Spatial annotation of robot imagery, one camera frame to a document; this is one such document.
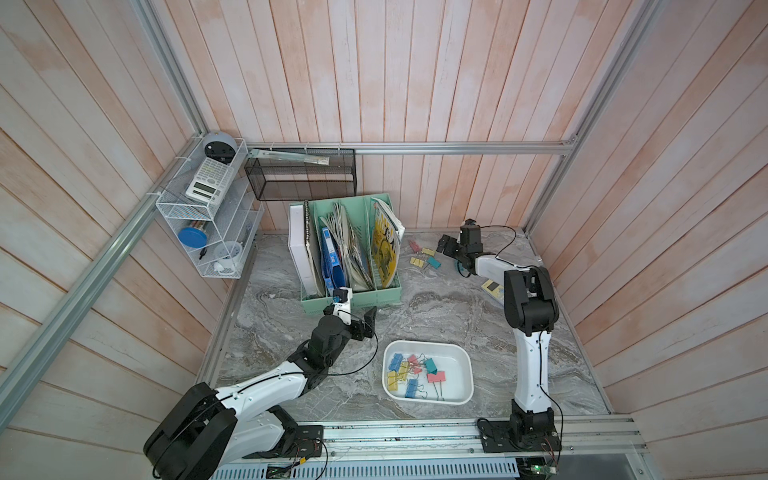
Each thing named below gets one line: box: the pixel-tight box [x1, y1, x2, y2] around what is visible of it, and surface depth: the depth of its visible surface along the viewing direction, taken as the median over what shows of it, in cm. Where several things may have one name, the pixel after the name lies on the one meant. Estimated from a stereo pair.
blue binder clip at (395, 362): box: [388, 353, 403, 373], surface depth 87 cm
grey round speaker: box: [202, 132, 237, 165], surface depth 83 cm
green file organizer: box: [288, 193, 402, 313], surface depth 92 cm
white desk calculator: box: [185, 157, 235, 206], surface depth 79 cm
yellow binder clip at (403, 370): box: [399, 361, 409, 381], surface depth 85 cm
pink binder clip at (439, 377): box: [426, 371, 447, 401], surface depth 84 cm
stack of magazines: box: [320, 202, 375, 291], surface depth 92 cm
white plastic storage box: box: [382, 340, 475, 406], surface depth 85 cm
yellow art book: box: [372, 197, 405, 289], surface depth 94 cm
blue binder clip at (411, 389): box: [405, 378, 419, 399], surface depth 83 cm
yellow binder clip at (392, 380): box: [387, 370, 398, 391], surface depth 83 cm
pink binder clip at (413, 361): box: [408, 354, 422, 374], surface depth 86 cm
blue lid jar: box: [178, 227, 209, 248], surface depth 79 cm
